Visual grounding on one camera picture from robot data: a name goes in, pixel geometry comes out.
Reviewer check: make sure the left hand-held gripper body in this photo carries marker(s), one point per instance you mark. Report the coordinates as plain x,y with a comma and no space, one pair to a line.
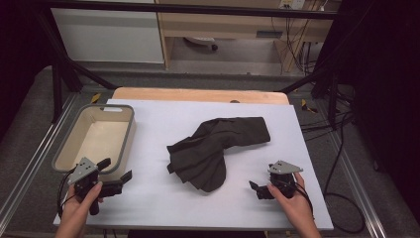
84,170

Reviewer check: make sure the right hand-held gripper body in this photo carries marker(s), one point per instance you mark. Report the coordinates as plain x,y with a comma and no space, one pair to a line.
284,177

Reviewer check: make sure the beige basket with grey rim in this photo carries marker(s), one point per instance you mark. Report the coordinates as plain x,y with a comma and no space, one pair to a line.
99,139

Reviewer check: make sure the dark cloth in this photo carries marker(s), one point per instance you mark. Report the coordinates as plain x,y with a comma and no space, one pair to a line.
211,148

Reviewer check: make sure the person's right hand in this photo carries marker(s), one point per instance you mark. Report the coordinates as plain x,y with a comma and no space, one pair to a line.
292,206

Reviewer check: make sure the person's left hand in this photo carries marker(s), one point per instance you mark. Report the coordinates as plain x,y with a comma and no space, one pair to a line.
77,206

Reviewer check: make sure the white board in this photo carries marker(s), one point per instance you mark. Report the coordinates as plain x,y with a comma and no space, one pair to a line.
185,205

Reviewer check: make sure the yellow tape strip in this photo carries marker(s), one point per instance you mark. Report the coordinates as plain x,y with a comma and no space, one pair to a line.
308,106
95,98

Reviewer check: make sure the wooden table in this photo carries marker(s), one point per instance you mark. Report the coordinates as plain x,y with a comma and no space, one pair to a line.
198,95

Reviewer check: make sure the white cabinet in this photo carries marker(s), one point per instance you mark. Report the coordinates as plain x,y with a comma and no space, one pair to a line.
109,36

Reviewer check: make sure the dark curtain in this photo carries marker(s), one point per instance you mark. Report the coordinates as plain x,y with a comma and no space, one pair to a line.
20,49
386,82

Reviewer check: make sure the chair base with castor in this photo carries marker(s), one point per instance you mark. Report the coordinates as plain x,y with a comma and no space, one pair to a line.
201,41

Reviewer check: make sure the wooden desk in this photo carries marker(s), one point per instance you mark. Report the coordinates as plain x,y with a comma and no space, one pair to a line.
231,28

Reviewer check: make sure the white power strip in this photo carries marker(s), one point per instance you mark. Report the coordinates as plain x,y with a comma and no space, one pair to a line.
292,4

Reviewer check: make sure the aluminium rail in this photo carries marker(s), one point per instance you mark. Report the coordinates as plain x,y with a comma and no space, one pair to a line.
36,158
360,198

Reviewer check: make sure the black frame stand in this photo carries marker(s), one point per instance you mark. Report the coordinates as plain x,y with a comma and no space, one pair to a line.
327,89
66,72

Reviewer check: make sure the black frame crossbar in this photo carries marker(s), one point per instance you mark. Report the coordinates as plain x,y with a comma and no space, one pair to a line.
198,9

